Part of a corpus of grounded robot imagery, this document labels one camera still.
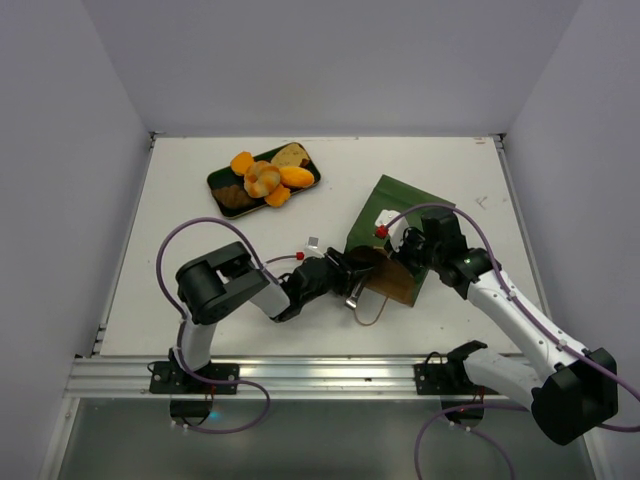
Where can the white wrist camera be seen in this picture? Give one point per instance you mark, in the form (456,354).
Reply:
(312,247)
(391,226)

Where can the aluminium rail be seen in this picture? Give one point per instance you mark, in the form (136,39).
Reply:
(285,377)

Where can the brown sliced fake bread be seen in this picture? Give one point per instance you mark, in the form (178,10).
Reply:
(292,154)

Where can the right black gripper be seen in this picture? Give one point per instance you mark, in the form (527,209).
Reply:
(407,245)

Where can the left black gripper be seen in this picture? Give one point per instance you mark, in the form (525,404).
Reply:
(338,273)

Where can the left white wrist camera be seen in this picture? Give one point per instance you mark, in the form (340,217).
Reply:
(312,247)

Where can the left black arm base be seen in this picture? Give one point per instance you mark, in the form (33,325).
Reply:
(167,378)

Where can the green brown paper bag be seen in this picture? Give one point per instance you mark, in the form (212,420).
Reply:
(389,198)

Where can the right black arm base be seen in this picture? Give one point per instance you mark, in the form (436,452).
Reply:
(444,374)

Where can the dark brown fake croissant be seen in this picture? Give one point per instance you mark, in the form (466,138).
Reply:
(233,197)

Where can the metal tongs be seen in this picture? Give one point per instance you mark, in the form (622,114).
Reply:
(354,295)

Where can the dark green tray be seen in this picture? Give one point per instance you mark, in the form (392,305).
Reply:
(225,177)

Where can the long orange fake bread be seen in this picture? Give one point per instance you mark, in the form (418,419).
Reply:
(241,163)

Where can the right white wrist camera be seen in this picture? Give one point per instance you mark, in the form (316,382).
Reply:
(391,226)

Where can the pale twisted fake bread roll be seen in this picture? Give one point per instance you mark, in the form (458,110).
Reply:
(261,179)

